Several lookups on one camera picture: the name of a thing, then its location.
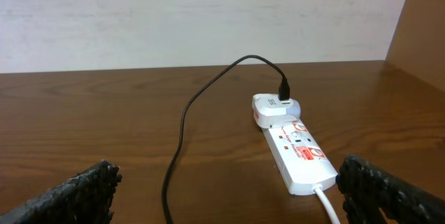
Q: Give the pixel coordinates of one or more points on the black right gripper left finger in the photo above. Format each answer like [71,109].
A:
[84,198]

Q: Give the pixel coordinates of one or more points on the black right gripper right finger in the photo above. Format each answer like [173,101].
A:
[372,196]

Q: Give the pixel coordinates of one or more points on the white charger adapter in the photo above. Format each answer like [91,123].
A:
[270,112]

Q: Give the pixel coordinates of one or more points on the white power strip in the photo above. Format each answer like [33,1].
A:
[301,162]

